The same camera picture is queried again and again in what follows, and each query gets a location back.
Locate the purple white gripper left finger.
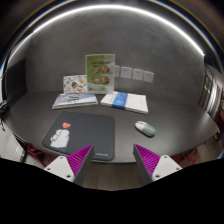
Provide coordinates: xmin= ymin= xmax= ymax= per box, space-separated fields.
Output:
xmin=45 ymin=145 xmax=94 ymax=186

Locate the small colourful picture card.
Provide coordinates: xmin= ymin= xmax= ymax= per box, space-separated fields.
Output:
xmin=63 ymin=75 xmax=87 ymax=93

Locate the black cartoon mouse pad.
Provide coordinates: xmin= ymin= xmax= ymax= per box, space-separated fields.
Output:
xmin=42 ymin=112 xmax=115 ymax=161

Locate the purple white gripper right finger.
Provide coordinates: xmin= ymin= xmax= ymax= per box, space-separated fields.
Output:
xmin=133 ymin=144 xmax=182 ymax=185

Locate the grey blue book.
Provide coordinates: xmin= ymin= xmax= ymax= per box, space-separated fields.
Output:
xmin=52 ymin=93 xmax=98 ymax=109

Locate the green white computer mouse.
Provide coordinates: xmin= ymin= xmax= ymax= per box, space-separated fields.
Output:
xmin=135 ymin=121 xmax=156 ymax=137

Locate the white wall socket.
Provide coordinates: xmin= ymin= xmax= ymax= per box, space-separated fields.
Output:
xmin=115 ymin=66 xmax=120 ymax=77
xmin=120 ymin=67 xmax=132 ymax=78
xmin=143 ymin=71 xmax=154 ymax=83
xmin=132 ymin=69 xmax=144 ymax=80

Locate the white book blue band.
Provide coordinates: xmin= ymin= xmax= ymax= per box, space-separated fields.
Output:
xmin=100 ymin=91 xmax=148 ymax=114

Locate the upright green food menu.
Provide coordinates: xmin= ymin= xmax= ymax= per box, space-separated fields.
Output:
xmin=85 ymin=54 xmax=115 ymax=94

